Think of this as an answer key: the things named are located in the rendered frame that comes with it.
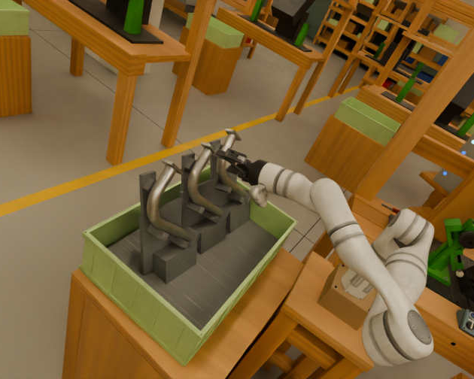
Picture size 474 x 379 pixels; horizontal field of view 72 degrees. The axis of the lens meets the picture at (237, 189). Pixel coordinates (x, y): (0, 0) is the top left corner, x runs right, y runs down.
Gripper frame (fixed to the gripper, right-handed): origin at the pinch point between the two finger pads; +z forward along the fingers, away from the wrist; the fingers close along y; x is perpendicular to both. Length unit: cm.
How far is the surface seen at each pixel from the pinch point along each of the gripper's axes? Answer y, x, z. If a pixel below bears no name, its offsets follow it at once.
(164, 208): 0.4, 19.6, 9.2
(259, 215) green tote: -43.8, 1.1, 3.1
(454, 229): -72, -31, -61
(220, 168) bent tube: -13.8, -1.9, 9.7
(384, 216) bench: -99, -36, -33
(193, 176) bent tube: -0.4, 7.3, 6.9
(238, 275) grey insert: -29.9, 25.5, -7.4
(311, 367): -96, 45, -31
